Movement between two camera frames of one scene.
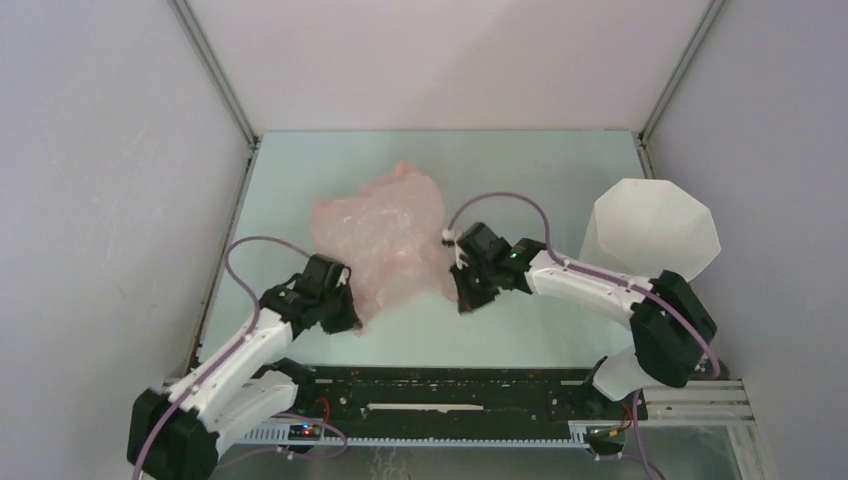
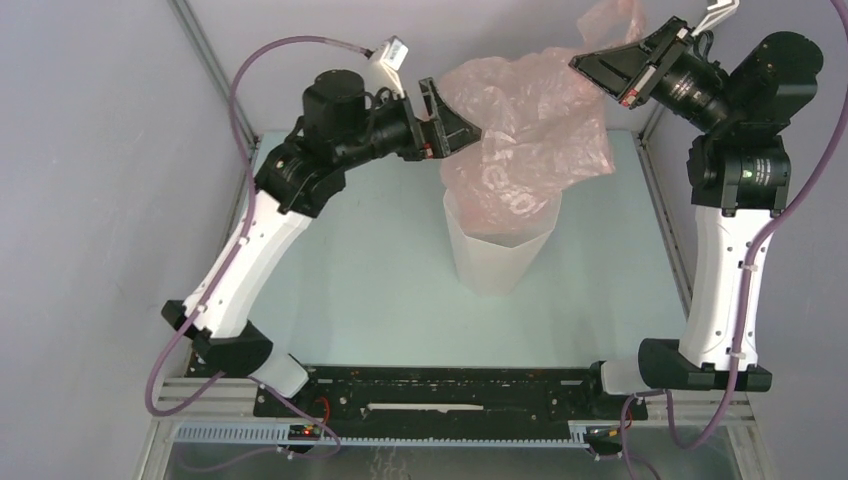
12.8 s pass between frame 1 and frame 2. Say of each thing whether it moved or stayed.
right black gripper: moved
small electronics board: stayed
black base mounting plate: stayed
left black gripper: moved
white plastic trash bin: moved
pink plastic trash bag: moved
